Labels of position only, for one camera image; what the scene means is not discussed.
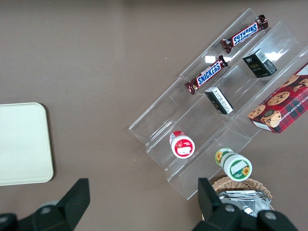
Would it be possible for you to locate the red tartan cookie box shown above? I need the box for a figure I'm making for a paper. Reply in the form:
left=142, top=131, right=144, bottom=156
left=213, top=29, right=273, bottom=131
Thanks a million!
left=247, top=62, right=308, bottom=134

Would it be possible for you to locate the Snickers chocolate bar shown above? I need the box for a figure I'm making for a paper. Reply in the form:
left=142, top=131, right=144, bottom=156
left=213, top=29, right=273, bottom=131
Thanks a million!
left=184, top=55, right=229, bottom=96
left=220, top=14, right=269, bottom=54

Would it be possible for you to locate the green sunflower jar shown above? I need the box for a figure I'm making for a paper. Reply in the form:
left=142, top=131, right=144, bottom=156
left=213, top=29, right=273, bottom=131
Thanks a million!
left=215, top=148, right=253, bottom=181

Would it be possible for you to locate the beige plastic tray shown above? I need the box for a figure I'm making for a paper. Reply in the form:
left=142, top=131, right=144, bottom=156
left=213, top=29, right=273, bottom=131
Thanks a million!
left=0, top=102, right=54, bottom=186

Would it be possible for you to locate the light wicker basket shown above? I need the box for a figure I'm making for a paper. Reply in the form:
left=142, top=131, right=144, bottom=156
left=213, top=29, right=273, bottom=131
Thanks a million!
left=202, top=177, right=275, bottom=221

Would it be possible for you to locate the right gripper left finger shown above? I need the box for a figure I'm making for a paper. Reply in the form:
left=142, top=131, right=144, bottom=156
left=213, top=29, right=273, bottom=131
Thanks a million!
left=0, top=178, right=91, bottom=231

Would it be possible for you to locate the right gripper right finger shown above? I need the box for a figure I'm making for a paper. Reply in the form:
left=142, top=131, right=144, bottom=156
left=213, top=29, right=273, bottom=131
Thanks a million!
left=192, top=178, right=301, bottom=231

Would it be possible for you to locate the clear acrylic stepped stand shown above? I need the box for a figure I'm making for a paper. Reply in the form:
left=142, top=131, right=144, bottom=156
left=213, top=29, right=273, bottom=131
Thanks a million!
left=128, top=8, right=308, bottom=201

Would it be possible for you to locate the red lid jar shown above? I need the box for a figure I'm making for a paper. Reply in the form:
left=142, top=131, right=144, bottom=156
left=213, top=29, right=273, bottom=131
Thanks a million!
left=169, top=130, right=195, bottom=159

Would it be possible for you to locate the small black box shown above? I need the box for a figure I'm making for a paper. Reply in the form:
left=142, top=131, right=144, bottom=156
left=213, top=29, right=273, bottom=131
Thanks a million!
left=242, top=49, right=278, bottom=78
left=204, top=87, right=234, bottom=115

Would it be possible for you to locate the silver foil packet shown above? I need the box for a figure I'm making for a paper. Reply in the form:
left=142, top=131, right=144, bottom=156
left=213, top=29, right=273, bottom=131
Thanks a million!
left=218, top=190, right=272, bottom=218

